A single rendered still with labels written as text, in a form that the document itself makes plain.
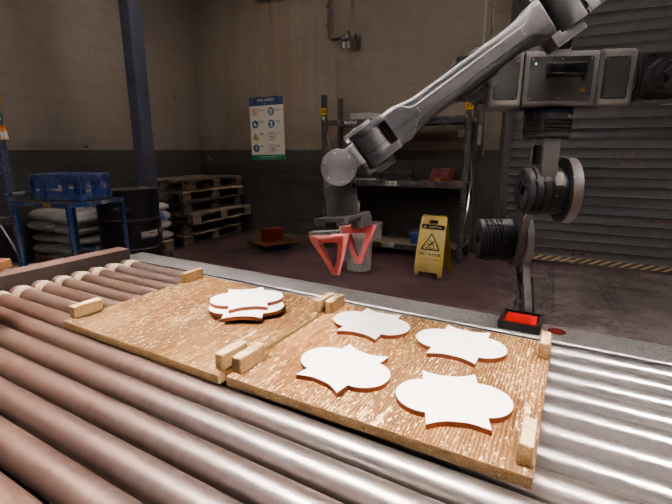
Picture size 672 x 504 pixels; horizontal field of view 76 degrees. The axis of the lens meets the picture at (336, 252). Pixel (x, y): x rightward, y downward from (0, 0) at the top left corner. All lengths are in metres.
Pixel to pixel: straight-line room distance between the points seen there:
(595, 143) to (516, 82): 4.01
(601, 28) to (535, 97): 4.10
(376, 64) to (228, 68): 2.37
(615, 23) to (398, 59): 2.24
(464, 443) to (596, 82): 1.15
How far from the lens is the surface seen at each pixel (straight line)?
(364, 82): 5.92
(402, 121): 0.76
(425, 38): 5.75
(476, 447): 0.54
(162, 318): 0.91
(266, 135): 6.63
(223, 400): 0.65
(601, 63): 1.48
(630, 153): 5.41
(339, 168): 0.67
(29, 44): 6.07
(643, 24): 5.53
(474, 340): 0.77
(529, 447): 0.52
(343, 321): 0.81
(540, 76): 1.42
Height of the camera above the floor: 1.26
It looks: 13 degrees down
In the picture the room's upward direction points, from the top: straight up
